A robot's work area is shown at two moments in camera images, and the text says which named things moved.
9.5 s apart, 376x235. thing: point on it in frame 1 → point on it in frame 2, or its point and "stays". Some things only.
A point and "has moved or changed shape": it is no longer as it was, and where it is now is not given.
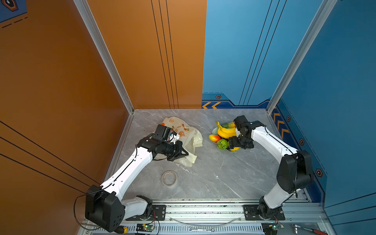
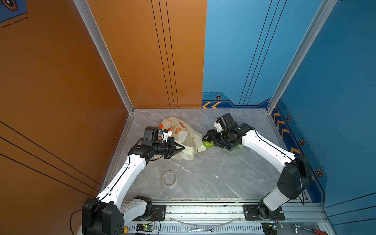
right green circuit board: x=270 y=228 stays
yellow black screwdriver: x=121 y=229 stays
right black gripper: x=232 y=143 → x=210 y=133
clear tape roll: x=163 y=177 stays
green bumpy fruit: x=222 y=144 has moved or changed shape
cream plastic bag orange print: x=191 y=137 has moved or changed shape
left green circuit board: x=145 y=227 stays
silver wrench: x=192 y=230 stays
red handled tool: x=320 y=232 stays
